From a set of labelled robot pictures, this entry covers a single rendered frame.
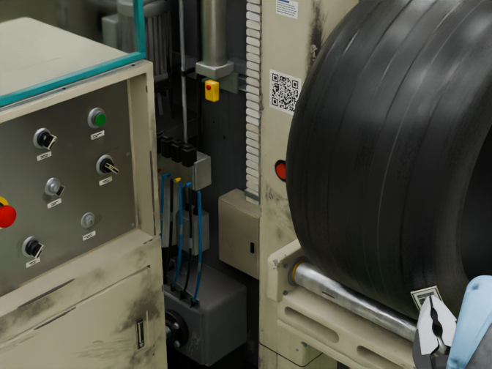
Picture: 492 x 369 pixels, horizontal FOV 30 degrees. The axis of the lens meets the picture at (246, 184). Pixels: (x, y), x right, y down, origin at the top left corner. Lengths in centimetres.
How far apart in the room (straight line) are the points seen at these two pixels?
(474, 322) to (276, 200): 91
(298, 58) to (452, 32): 36
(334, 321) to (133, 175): 49
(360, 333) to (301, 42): 52
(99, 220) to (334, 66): 62
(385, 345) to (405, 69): 52
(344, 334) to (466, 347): 74
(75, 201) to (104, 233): 11
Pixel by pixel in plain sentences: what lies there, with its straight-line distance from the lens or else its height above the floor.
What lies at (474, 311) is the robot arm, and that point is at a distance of 94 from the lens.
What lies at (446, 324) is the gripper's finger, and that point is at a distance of 142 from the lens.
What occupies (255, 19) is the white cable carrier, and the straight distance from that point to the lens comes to 170.
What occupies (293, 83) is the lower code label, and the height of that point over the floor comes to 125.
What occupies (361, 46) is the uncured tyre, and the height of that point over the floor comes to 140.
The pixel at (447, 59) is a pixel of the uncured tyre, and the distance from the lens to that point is 134.
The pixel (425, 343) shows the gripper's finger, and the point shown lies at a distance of 142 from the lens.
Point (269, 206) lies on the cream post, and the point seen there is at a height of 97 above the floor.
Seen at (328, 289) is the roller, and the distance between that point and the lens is 168.
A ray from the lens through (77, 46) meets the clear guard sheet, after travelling 162.
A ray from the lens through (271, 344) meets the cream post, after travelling 199.
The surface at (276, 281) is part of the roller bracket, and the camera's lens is 171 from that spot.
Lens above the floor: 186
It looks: 28 degrees down
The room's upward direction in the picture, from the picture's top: straight up
